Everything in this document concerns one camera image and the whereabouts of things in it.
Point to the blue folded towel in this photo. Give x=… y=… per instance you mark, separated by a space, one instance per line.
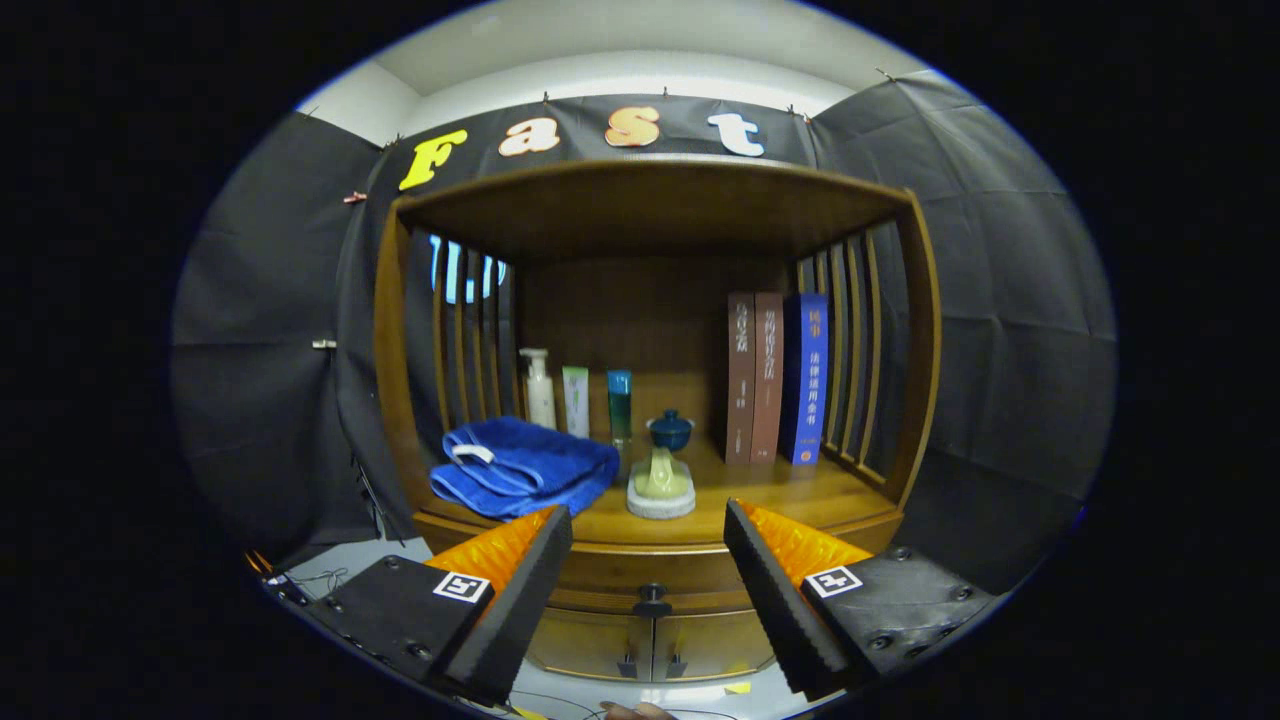
x=530 y=470

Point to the white green tube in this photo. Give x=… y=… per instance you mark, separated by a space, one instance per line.
x=576 y=405

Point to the blue teal bottle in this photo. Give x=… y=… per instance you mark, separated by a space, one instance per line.
x=620 y=405

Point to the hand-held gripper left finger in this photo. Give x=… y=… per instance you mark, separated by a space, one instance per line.
x=520 y=610

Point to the wooden cabinet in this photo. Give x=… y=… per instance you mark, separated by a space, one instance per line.
x=640 y=300

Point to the blue lidded cup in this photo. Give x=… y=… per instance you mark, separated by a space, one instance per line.
x=670 y=432

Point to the blue book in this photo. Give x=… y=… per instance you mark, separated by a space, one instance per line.
x=806 y=380

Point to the reddish brown book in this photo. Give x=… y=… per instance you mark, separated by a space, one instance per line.
x=767 y=380

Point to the wooden cabinet door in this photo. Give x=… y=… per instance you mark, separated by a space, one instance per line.
x=710 y=645
x=590 y=645

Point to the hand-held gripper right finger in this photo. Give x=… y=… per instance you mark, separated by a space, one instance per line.
x=780 y=610

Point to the wooden countertop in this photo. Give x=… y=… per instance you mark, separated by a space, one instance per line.
x=790 y=495

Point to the white pump bottle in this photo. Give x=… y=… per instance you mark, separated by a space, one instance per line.
x=540 y=400

